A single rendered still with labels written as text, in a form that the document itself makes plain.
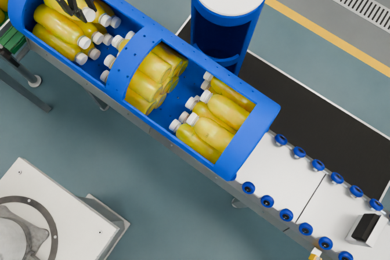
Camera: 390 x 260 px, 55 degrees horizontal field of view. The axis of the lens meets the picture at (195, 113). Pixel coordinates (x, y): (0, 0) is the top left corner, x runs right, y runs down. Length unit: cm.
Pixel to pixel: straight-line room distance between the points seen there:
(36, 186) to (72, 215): 15
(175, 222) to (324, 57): 140
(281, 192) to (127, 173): 116
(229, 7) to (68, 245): 94
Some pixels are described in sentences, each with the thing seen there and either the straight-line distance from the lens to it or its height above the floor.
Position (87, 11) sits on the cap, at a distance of 120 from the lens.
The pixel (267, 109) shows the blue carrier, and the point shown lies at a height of 121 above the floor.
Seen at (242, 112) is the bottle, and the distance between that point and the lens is 113.
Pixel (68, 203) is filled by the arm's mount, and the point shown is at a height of 105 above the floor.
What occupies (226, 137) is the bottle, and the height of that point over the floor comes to 114.
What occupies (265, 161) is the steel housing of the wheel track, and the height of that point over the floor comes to 93.
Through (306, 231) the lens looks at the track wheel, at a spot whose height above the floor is 97.
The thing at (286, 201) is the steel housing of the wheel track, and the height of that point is 93.
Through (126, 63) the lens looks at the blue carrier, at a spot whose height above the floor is 122.
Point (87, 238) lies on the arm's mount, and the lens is 122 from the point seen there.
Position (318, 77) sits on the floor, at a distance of 253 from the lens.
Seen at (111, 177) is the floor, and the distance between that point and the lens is 229.
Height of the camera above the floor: 224
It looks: 75 degrees down
